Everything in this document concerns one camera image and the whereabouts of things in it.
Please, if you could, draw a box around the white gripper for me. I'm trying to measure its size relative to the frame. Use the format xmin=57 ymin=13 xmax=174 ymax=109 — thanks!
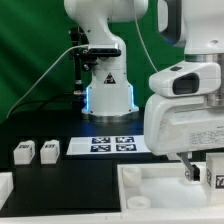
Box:
xmin=144 ymin=94 xmax=224 ymax=182

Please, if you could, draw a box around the white square tabletop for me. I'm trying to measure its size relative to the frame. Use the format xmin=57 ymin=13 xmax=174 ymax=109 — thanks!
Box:
xmin=117 ymin=162 xmax=224 ymax=211

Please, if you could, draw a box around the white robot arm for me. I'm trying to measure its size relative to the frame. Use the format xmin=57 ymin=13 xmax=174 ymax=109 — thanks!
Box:
xmin=64 ymin=0 xmax=224 ymax=181

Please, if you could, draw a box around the white marker sheet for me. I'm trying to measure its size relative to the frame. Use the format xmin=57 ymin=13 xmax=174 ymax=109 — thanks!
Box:
xmin=67 ymin=135 xmax=149 ymax=155

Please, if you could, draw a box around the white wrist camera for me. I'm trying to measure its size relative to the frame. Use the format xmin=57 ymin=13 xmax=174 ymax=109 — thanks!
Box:
xmin=149 ymin=61 xmax=221 ymax=98

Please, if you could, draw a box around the black camera stand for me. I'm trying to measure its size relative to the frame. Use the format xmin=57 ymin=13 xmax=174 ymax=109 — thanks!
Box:
xmin=68 ymin=27 xmax=121 ymax=98

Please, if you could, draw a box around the black cable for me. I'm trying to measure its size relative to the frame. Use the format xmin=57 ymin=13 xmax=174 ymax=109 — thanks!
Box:
xmin=6 ymin=93 xmax=84 ymax=118

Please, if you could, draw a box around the white cable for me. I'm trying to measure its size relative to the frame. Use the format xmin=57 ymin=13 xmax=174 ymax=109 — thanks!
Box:
xmin=6 ymin=43 xmax=90 ymax=118

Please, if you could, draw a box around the white bracket left edge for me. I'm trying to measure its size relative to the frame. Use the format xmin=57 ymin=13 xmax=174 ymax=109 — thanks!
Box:
xmin=0 ymin=172 xmax=14 ymax=210

